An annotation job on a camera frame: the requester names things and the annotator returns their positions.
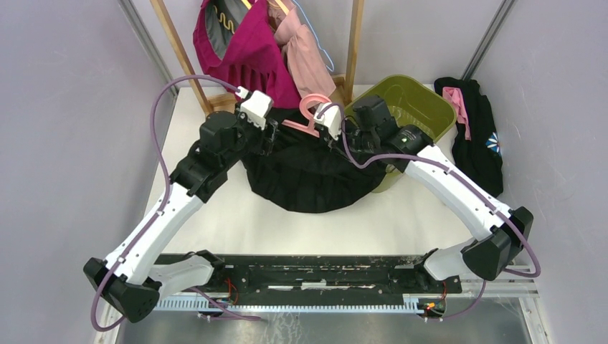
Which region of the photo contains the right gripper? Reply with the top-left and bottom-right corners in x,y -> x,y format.
325,116 -> 379,163

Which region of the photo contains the olive green plastic basket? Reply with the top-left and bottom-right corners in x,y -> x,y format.
346,75 -> 456,191

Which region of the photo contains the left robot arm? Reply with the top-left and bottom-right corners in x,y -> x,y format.
83,111 -> 278,323

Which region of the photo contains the magenta pleated skirt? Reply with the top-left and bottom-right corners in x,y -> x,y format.
193,1 -> 301,109

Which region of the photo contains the light pink skirt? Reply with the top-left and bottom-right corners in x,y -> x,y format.
267,1 -> 336,97

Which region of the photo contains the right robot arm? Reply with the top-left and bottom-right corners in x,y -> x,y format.
313,95 -> 541,292

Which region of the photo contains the wooden clothes rack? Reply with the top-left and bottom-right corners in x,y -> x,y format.
150,0 -> 364,114

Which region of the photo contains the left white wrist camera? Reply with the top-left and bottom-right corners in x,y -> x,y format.
239,90 -> 274,130

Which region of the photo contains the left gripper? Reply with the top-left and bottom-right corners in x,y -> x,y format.
222,101 -> 280,170

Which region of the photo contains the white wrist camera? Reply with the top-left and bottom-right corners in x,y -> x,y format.
239,90 -> 274,130
313,102 -> 343,140

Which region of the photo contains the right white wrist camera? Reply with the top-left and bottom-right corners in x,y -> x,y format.
313,102 -> 343,140

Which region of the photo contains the light blue hanger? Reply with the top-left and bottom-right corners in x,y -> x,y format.
292,0 -> 335,72

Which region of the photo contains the black garment pile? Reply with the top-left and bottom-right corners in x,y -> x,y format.
434,77 -> 504,197

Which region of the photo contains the pink plastic hanger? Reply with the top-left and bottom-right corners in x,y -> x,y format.
282,93 -> 331,138

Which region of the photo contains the black pleated skirt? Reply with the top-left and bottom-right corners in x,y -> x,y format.
242,125 -> 386,214

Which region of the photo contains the pink cloth on pile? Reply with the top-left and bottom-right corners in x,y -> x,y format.
442,87 -> 472,141

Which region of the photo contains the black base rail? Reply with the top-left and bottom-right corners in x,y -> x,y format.
197,254 -> 462,306

